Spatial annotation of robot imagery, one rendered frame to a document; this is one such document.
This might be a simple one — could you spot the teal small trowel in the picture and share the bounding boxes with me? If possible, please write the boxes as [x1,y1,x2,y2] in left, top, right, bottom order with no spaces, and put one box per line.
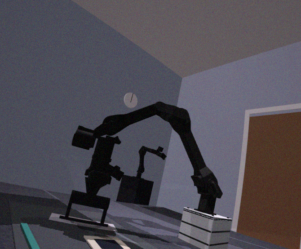
[20,223,40,249]

